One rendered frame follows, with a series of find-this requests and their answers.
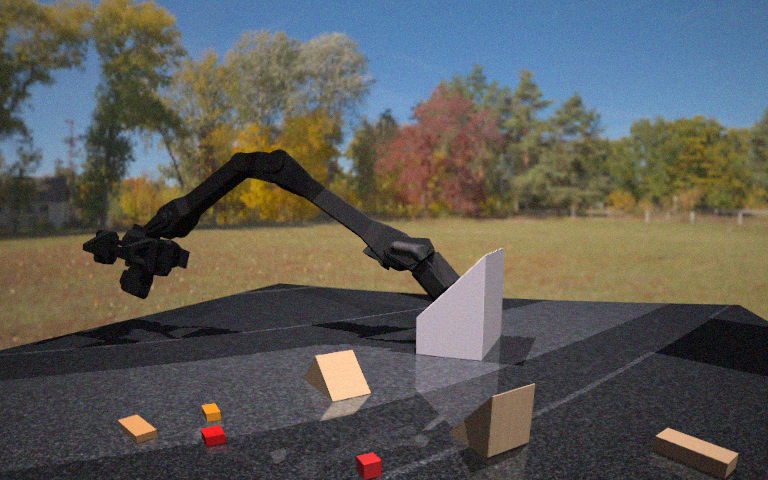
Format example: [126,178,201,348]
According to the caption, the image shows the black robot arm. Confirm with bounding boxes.
[119,149,461,307]

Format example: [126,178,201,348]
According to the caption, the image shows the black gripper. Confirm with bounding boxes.
[83,230,174,276]

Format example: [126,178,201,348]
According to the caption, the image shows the orange rectangular block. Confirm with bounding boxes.
[118,415,157,444]

